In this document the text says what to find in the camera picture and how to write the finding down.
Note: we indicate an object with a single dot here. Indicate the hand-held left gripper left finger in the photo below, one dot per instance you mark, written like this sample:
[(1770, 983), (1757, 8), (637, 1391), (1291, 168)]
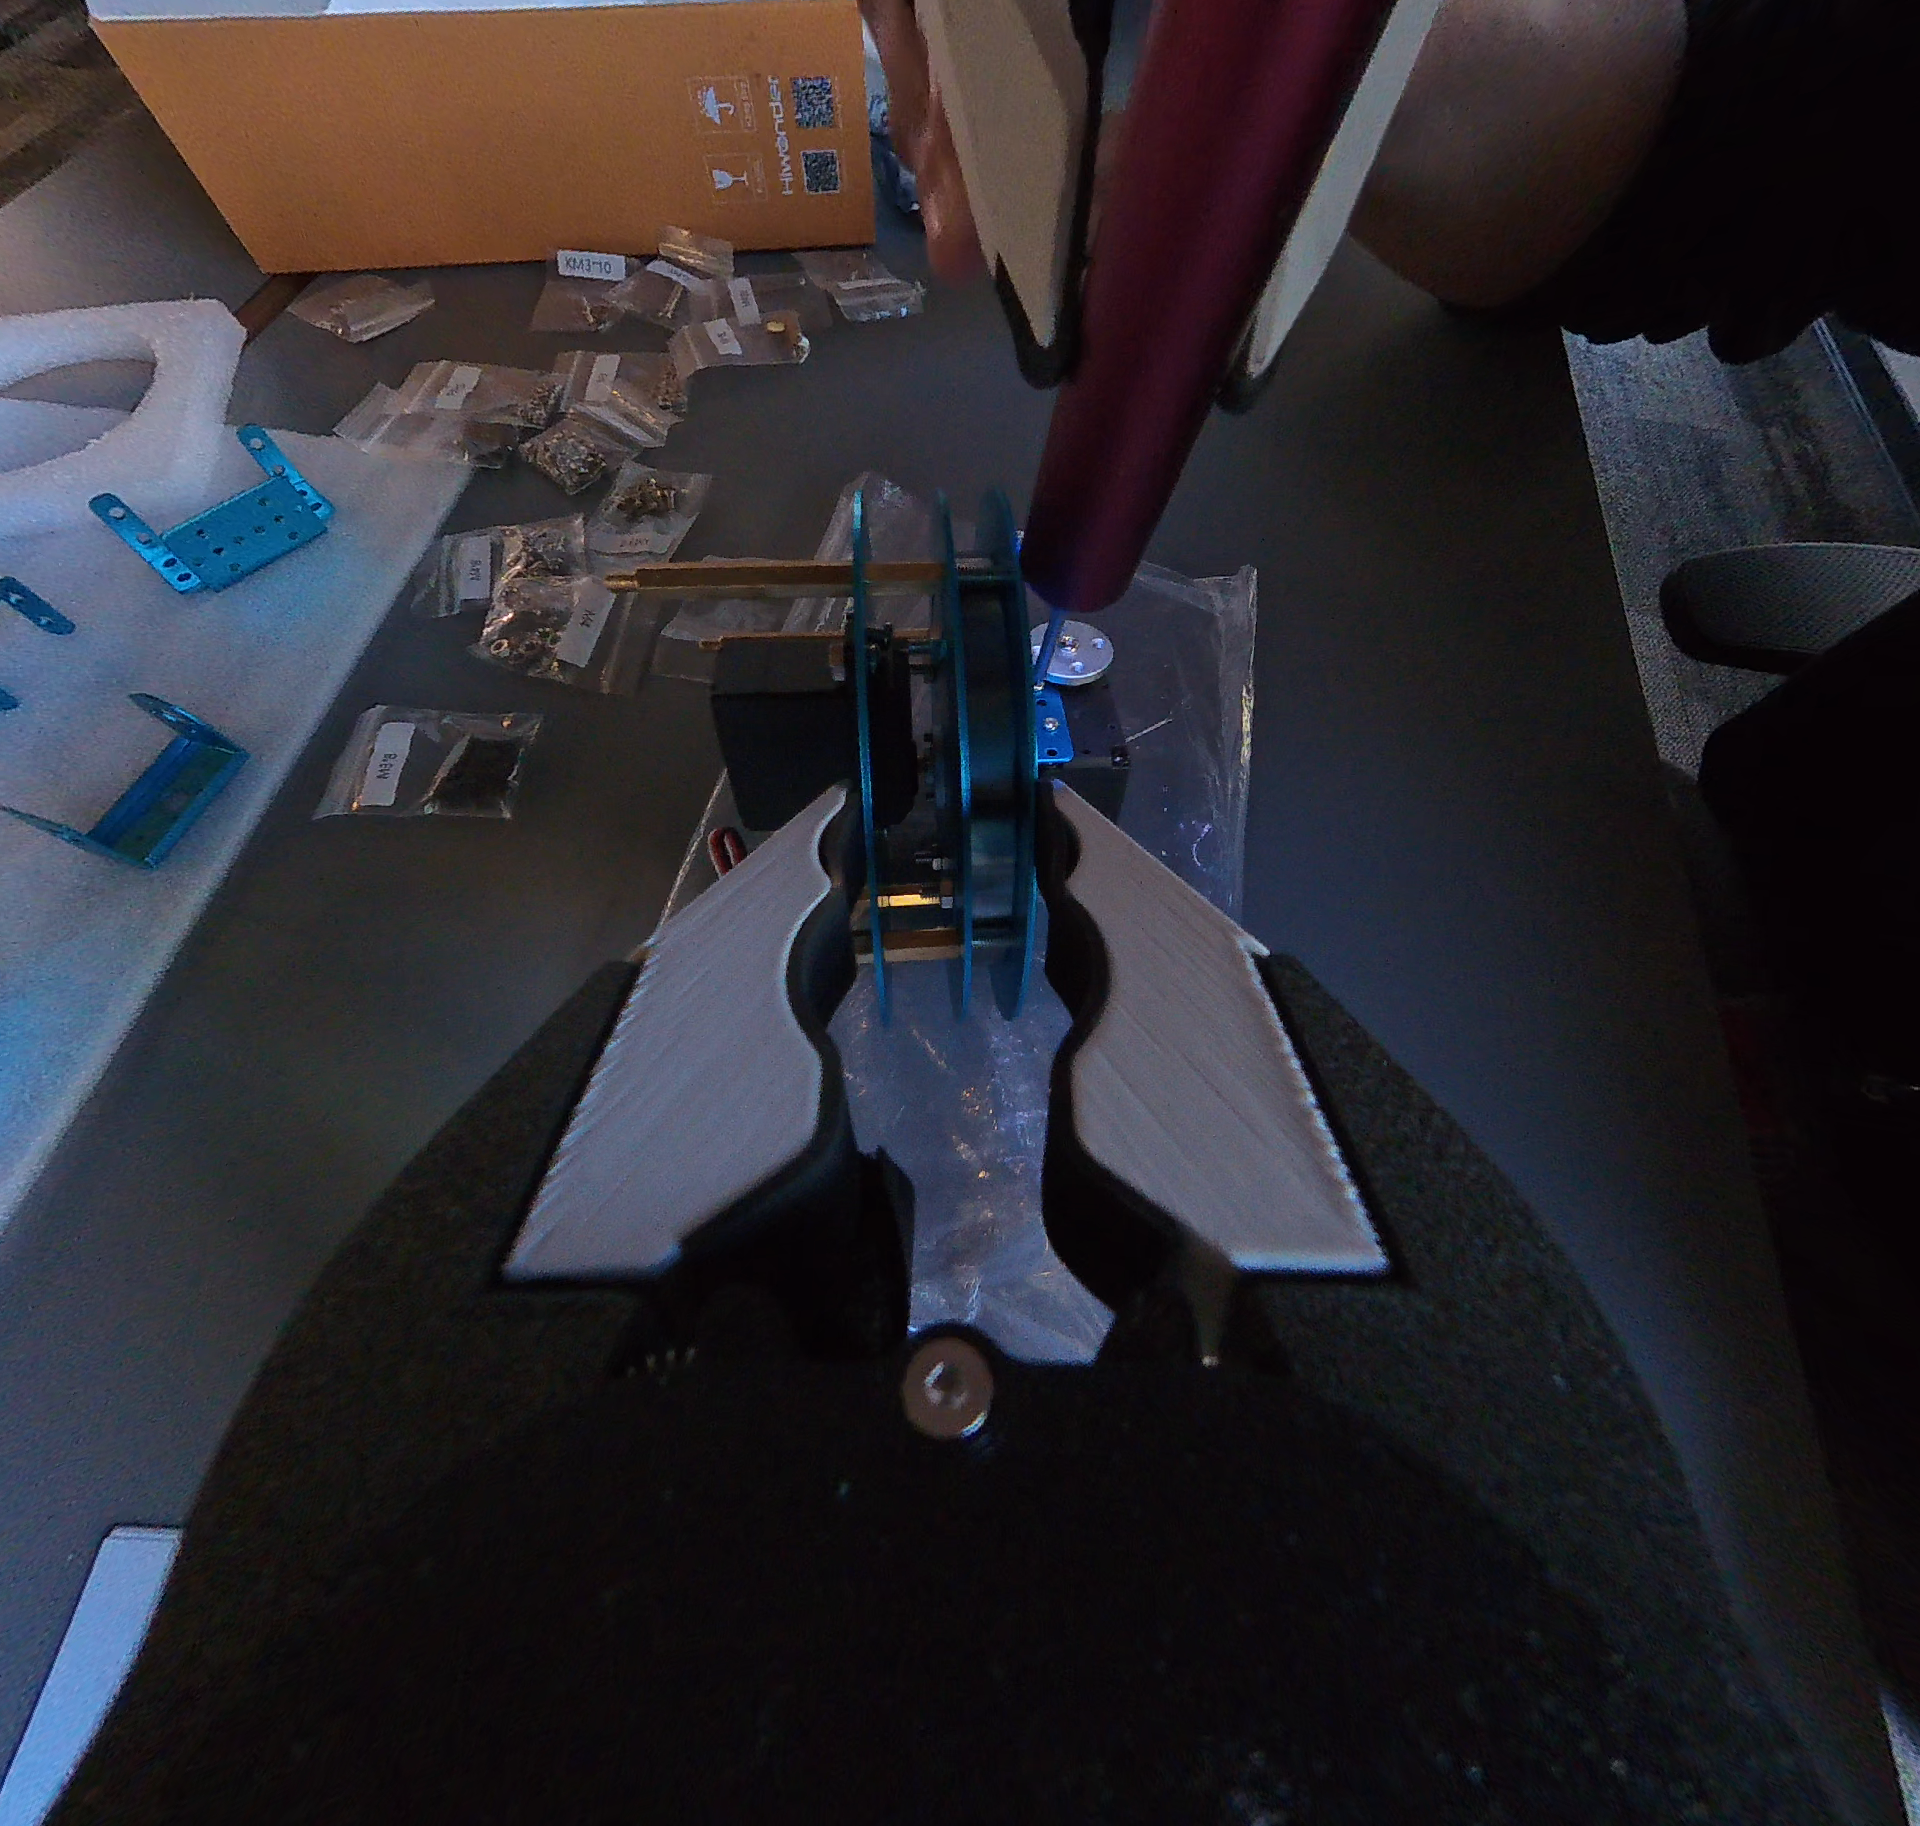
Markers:
[(690, 1091)]

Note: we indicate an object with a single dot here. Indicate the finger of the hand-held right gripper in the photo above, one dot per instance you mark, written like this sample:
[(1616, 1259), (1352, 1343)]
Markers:
[(1005, 57), (1403, 57)]

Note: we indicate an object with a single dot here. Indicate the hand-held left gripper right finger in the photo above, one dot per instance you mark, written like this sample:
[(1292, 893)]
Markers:
[(1215, 1091)]

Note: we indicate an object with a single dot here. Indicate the red metal screwdriver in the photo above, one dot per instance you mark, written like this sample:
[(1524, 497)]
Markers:
[(1184, 281)]

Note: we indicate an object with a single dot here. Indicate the blue round robot base assembly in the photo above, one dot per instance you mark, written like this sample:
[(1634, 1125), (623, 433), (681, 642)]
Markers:
[(990, 686)]

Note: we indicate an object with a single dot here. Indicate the person's right forearm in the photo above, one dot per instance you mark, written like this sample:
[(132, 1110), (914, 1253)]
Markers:
[(1530, 100)]

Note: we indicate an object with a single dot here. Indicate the grey desk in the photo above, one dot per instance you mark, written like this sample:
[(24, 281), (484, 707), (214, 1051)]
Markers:
[(1424, 807)]

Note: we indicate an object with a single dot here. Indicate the person's right hand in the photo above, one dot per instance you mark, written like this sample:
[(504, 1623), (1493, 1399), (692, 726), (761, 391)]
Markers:
[(909, 86)]

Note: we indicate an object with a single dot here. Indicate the clear plastic bag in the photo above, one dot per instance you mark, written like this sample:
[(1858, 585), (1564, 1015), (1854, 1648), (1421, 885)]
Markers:
[(1201, 837)]

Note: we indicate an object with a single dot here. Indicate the orange and white cardboard box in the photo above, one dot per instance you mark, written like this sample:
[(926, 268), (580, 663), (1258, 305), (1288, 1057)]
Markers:
[(495, 131)]

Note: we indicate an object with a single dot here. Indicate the pile of small screw bags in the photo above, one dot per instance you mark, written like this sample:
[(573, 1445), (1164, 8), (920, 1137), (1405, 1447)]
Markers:
[(571, 446)]

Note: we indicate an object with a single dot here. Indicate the white foam sheet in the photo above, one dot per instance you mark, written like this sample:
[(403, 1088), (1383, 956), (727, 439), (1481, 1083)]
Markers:
[(300, 627)]

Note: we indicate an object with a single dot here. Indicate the small blue angle bracket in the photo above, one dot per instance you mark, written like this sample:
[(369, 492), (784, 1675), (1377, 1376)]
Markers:
[(151, 807)]

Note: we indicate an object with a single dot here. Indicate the short blue U bracket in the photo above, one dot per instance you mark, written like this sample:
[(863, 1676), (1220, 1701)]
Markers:
[(224, 537)]

